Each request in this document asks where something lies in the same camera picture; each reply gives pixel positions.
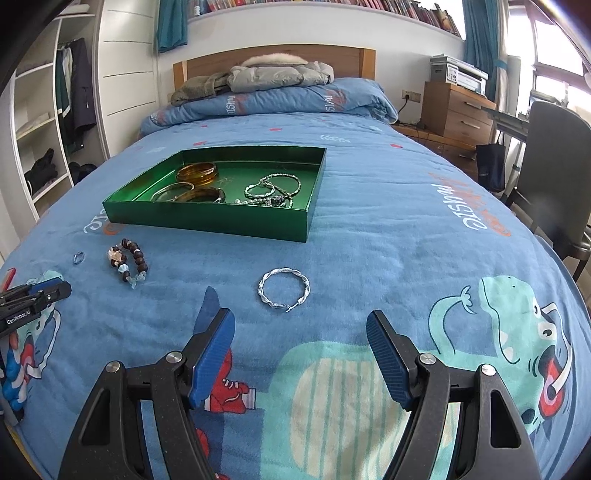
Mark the black clothes pile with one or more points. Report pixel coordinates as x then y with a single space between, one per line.
41 173

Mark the plain silver bangle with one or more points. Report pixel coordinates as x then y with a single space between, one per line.
159 193

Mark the grey chair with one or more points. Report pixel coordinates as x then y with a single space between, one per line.
549 175

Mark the brown translucent bangle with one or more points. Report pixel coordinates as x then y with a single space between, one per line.
203 196

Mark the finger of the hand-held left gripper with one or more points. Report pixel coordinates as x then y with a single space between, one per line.
41 287
57 293

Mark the amber orange bangle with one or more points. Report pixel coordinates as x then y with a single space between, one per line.
196 173

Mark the black bag in wardrobe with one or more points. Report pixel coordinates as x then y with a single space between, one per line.
82 173

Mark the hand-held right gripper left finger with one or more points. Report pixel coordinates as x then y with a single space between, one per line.
210 369

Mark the small dark charm ornament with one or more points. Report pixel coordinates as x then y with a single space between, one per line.
278 201

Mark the green rectangular tray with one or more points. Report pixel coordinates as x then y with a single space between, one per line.
207 221

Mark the grey desk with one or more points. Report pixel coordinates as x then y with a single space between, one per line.
505 119

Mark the row of books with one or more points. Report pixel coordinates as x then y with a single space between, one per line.
392 7

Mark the grey puffer jacket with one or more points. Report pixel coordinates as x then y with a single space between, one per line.
277 74

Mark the white open wardrobe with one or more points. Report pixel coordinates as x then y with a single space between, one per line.
124 69

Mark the olive fleece jacket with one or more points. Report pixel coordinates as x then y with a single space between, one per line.
196 90

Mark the wall power outlet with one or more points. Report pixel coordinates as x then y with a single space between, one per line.
412 96

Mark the wooden drawer chest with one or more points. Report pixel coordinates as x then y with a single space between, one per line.
455 115

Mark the hanging dark jacket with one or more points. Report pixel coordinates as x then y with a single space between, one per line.
83 87

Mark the white printer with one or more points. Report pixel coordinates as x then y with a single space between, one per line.
457 74

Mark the blue dinosaur print bedsheet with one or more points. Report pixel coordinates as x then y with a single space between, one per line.
392 207

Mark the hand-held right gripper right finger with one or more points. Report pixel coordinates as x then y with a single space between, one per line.
392 364

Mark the black tote bag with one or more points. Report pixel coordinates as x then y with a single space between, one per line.
490 166

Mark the wooden headboard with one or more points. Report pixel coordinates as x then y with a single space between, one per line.
207 62

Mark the hanging white green garment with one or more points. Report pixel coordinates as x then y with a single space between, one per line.
63 92

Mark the folded blue duvet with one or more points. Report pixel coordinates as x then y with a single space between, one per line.
277 108

